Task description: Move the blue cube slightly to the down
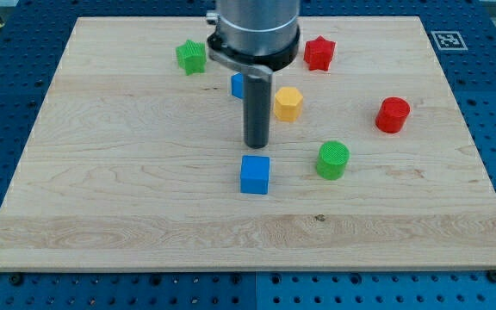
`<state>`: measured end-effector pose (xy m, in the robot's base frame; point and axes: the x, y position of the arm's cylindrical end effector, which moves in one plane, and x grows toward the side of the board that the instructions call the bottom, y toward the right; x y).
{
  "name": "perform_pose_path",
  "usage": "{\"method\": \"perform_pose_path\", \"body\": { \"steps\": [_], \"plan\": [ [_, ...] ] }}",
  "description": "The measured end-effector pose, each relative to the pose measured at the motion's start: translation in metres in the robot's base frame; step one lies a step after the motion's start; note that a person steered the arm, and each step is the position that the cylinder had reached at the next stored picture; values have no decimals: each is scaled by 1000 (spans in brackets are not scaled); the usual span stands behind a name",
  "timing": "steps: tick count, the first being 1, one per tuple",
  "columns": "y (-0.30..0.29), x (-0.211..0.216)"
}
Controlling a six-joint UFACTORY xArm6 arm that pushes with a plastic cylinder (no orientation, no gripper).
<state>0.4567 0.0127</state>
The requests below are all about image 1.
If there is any yellow hexagonal block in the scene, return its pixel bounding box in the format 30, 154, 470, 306
274, 87, 304, 122

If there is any white fiducial marker tag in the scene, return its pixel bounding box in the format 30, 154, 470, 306
431, 30, 468, 51

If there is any blue block behind rod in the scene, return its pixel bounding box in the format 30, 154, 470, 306
230, 72, 244, 99

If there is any wooden board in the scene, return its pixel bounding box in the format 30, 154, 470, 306
0, 16, 496, 273

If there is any green cylinder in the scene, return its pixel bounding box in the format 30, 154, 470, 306
316, 140, 350, 180

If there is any black flange with metal bracket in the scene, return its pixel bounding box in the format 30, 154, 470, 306
206, 11, 300, 82

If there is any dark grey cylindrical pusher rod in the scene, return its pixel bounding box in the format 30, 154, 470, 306
243, 75, 271, 149

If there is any red cylinder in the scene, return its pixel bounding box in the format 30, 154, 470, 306
375, 96, 411, 133

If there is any blue cube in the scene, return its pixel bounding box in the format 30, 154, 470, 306
240, 155, 270, 195

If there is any red star block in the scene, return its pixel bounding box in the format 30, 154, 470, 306
303, 35, 336, 71

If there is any green star block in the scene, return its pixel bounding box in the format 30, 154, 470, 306
176, 40, 207, 75

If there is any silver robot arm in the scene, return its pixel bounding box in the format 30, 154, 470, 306
206, 0, 301, 149

